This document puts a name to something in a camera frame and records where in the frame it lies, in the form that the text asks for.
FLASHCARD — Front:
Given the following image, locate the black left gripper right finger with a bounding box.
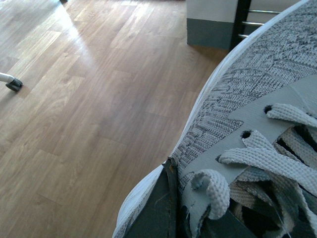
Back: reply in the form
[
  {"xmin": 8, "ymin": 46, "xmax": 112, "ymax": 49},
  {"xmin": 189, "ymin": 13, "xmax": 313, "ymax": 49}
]
[{"xmin": 182, "ymin": 206, "xmax": 256, "ymax": 238}]

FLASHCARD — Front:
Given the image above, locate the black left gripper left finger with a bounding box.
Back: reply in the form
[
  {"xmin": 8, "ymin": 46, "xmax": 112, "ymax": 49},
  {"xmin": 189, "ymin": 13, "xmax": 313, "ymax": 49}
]
[{"xmin": 124, "ymin": 157, "xmax": 178, "ymax": 238}]

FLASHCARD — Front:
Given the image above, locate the grey knit sneaker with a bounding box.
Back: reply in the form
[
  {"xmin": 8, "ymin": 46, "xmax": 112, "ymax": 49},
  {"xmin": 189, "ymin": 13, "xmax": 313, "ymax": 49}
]
[{"xmin": 113, "ymin": 0, "xmax": 317, "ymax": 238}]

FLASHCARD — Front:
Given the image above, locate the black metal shoe rack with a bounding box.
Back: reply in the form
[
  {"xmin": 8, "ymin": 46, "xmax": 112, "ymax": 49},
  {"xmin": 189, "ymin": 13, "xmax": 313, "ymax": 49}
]
[{"xmin": 229, "ymin": 0, "xmax": 281, "ymax": 51}]

